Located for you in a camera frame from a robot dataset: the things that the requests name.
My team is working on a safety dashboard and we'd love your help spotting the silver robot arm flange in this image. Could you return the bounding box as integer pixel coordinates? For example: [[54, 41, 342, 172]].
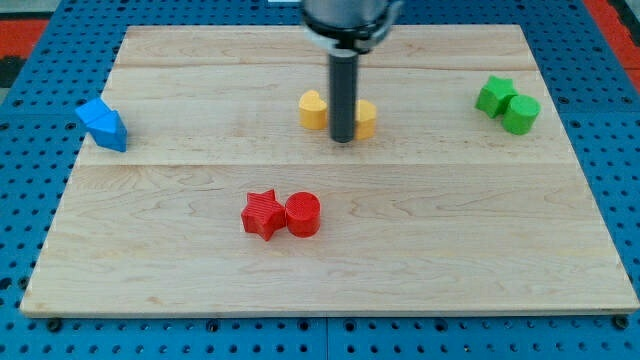
[[301, 0, 403, 57]]

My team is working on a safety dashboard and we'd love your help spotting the red cylinder block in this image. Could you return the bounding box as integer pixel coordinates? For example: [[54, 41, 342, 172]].
[[285, 192, 321, 238]]

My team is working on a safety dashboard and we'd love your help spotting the red star block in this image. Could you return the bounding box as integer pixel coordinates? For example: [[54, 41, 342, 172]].
[[241, 189, 286, 242]]

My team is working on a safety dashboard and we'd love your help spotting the yellow heart block left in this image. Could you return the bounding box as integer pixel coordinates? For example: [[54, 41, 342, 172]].
[[298, 90, 328, 130]]

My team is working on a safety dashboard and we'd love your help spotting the yellow heart block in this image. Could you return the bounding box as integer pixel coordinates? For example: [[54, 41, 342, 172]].
[[354, 99, 377, 140], [298, 90, 328, 130]]

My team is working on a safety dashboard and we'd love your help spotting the yellow heart block right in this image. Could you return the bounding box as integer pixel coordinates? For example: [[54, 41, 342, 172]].
[[354, 99, 377, 140]]

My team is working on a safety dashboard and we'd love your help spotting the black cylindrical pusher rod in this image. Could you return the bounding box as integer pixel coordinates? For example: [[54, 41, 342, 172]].
[[328, 49, 359, 143]]

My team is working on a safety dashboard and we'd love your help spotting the light wooden board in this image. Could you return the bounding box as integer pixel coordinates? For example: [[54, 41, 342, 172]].
[[21, 25, 639, 318]]

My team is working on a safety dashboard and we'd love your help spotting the green star block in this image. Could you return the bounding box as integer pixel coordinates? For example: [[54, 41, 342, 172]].
[[475, 75, 518, 118]]

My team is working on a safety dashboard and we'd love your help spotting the green cylinder block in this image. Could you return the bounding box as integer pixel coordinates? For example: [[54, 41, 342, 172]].
[[502, 95, 541, 135]]

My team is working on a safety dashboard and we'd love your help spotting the blue triangle block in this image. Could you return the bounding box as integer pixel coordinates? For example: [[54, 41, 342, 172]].
[[87, 110, 128, 152]]

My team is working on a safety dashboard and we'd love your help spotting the blue cube block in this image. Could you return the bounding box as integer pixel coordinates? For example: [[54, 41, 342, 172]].
[[75, 97, 111, 126]]

